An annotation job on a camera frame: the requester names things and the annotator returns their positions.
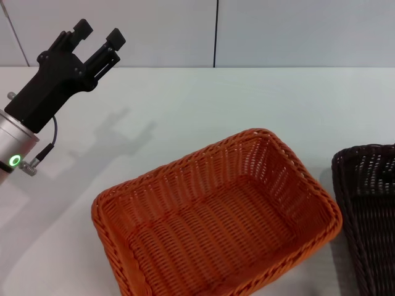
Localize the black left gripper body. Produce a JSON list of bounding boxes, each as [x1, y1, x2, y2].
[[4, 49, 100, 134]]

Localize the orange woven plastic basket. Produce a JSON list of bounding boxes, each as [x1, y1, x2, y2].
[[91, 128, 344, 296]]

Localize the dark brown woven basket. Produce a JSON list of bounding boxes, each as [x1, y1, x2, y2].
[[330, 142, 395, 296]]

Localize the grey wrist cable with connector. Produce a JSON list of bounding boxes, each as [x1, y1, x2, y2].
[[19, 115, 60, 177]]

